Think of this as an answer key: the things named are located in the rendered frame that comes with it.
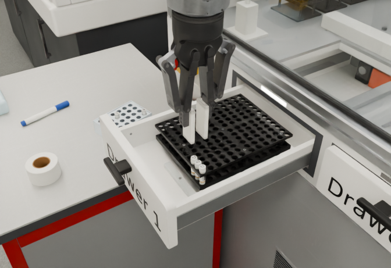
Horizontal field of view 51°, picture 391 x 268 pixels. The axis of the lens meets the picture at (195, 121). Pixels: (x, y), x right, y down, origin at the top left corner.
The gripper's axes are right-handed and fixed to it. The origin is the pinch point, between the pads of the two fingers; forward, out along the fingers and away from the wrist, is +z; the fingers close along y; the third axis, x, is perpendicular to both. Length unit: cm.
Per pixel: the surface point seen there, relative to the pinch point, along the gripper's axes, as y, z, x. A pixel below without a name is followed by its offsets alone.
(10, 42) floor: 2, 99, 269
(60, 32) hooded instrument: -1, 17, 85
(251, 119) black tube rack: 17.1, 9.2, 5.0
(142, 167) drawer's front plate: -10.0, 7.0, 1.1
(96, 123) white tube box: -7.4, 20.0, 34.2
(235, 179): 4.4, 10.1, -7.1
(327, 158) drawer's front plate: 21.3, 8.5, -12.5
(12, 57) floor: -2, 99, 243
